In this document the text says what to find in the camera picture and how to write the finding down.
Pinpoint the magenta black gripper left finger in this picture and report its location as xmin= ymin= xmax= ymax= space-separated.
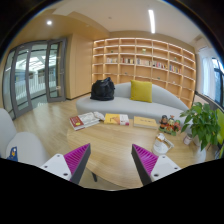
xmin=41 ymin=144 xmax=91 ymax=184

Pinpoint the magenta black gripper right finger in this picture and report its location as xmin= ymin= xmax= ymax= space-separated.
xmin=131 ymin=144 xmax=180 ymax=185

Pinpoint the yellow flat book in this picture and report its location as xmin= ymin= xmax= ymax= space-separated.
xmin=134 ymin=116 xmax=157 ymax=129

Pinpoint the red white book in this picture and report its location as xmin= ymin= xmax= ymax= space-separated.
xmin=70 ymin=116 xmax=84 ymax=130

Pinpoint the grey armchair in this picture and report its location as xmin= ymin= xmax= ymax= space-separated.
xmin=0 ymin=108 xmax=50 ymax=167

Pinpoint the colourful figurine ornament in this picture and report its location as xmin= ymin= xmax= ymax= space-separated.
xmin=159 ymin=115 xmax=181 ymax=136

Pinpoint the white open magazine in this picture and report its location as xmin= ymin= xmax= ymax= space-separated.
xmin=79 ymin=112 xmax=105 ymax=127

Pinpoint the yellow orange book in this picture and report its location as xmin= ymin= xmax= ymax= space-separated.
xmin=104 ymin=113 xmax=129 ymax=126

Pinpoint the grey curved sofa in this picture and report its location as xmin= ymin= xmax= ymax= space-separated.
xmin=76 ymin=83 xmax=188 ymax=122

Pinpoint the green potted plant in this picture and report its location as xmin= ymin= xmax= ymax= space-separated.
xmin=180 ymin=102 xmax=221 ymax=149

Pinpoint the yellow cushion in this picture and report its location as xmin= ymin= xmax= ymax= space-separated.
xmin=130 ymin=80 xmax=152 ymax=103

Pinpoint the black backpack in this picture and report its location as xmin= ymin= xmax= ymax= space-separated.
xmin=91 ymin=77 xmax=115 ymax=101

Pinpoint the grey framed glass door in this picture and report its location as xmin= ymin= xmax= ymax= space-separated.
xmin=2 ymin=39 xmax=67 ymax=119

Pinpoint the window with white curtain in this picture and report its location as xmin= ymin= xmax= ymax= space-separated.
xmin=197 ymin=48 xmax=224 ymax=110

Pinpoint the long ceiling light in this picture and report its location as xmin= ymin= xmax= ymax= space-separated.
xmin=148 ymin=9 xmax=156 ymax=34

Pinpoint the wooden bookshelf wall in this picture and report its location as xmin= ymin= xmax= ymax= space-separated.
xmin=92 ymin=38 xmax=196 ymax=107

